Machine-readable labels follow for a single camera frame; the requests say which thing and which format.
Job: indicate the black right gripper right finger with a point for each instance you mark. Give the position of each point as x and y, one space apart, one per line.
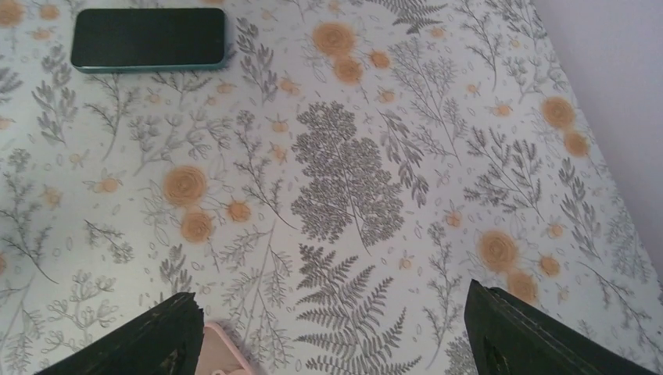
509 336

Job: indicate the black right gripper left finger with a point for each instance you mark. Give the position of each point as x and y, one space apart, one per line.
167 339

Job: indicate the pink silicone phone case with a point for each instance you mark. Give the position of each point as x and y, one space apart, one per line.
219 355

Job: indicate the green phone with black screen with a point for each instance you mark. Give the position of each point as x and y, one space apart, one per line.
158 39

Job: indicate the floral patterned table mat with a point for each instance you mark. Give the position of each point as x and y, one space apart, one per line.
328 194

